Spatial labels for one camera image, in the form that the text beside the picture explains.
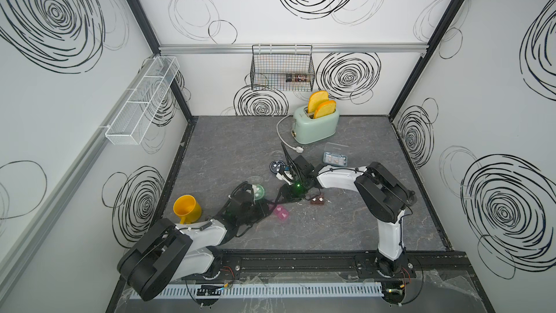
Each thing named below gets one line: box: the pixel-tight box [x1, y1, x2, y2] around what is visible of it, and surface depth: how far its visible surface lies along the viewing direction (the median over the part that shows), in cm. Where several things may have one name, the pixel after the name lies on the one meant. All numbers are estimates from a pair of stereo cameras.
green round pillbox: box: [253, 184, 265, 201], surface depth 93 cm
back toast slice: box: [307, 90, 330, 114], surface depth 101 cm
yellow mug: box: [173, 194, 202, 225], surface depth 82 cm
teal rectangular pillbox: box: [322, 151, 348, 168], surface depth 104 cm
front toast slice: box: [312, 99, 336, 119], surface depth 98 cm
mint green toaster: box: [291, 105, 341, 145], surface depth 104 cm
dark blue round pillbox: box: [269, 160, 286, 174], surface depth 101 cm
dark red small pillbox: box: [309, 193, 326, 206], surface depth 91 cm
